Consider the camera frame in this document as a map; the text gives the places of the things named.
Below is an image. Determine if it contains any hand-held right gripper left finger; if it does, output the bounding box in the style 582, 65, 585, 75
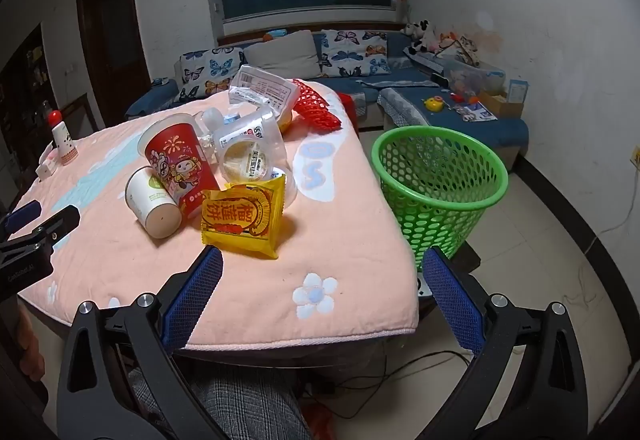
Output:
55, 246, 224, 440

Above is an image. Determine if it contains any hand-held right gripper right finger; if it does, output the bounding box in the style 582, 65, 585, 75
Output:
415, 246, 588, 440

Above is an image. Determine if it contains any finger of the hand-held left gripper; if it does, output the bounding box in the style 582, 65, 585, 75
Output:
0, 205, 81, 271
0, 200, 42, 235

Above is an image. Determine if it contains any white paper cup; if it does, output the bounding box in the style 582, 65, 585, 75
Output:
125, 166, 182, 239

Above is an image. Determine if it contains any green plastic wastebasket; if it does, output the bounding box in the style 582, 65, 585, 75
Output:
371, 126, 510, 269

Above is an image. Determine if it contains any yellow snack packet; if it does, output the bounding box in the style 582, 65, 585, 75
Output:
200, 174, 287, 261

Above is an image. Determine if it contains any red printed paper cup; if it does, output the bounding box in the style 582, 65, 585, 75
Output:
137, 116, 221, 221

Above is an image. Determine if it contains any clear square plastic bottle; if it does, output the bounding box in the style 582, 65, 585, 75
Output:
192, 107, 288, 185

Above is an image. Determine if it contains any white clear refill pouch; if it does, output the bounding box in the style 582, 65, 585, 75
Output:
229, 64, 301, 121

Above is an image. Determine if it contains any red plastic mesh sleeve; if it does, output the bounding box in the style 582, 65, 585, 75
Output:
291, 78, 342, 131

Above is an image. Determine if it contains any person's left hand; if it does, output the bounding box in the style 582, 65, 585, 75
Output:
18, 306, 46, 375

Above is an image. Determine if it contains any small pink white box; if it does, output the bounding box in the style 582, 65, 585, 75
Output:
36, 144, 61, 179

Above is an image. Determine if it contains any white bottle with red cap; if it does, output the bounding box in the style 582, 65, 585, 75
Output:
47, 110, 80, 167

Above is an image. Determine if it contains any wooden chair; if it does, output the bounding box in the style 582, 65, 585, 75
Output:
59, 92, 99, 141

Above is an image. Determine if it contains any person's plaid trouser leg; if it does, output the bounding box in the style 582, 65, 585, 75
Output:
127, 365, 311, 440

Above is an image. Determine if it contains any dark wooden table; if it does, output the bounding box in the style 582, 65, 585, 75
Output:
17, 240, 482, 381

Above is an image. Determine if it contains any dark wooden cabinet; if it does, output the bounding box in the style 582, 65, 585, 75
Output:
0, 22, 58, 181

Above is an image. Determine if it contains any pink printed blanket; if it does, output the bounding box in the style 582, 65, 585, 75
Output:
9, 82, 421, 352

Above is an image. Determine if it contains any red plastic bag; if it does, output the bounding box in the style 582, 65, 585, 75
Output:
302, 402, 333, 436

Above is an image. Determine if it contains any dark wooden door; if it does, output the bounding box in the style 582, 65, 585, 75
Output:
76, 0, 152, 128

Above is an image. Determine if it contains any blue white booklet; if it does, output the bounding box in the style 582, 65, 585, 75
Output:
460, 102, 498, 123

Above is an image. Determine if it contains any cardboard box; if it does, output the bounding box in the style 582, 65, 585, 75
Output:
477, 90, 526, 118

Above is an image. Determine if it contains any grey sofa throw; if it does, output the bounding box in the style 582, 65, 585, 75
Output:
376, 87, 451, 131

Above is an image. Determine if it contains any butterfly print cushion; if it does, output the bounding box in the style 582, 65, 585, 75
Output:
319, 28, 392, 78
175, 47, 246, 103

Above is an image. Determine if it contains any blue white card box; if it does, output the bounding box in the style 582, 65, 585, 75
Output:
507, 78, 530, 103

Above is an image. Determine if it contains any clear plastic storage box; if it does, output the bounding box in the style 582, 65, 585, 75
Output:
442, 58, 506, 95

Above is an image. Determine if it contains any blue corner sofa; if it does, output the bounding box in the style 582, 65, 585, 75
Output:
124, 27, 530, 171

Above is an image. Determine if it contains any patterned cloth bag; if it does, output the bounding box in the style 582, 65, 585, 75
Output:
457, 36, 482, 68

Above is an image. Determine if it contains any orange white plush toy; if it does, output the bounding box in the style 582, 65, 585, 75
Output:
432, 32, 461, 55

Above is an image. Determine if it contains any beige cushion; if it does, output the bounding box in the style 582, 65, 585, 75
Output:
243, 30, 322, 80

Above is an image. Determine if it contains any black white cow plush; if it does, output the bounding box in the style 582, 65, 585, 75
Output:
402, 18, 433, 55

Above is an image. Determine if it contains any black floor cable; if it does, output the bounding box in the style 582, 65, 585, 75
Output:
300, 350, 473, 421

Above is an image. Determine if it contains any white cable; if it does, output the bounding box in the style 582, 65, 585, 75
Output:
565, 165, 638, 305

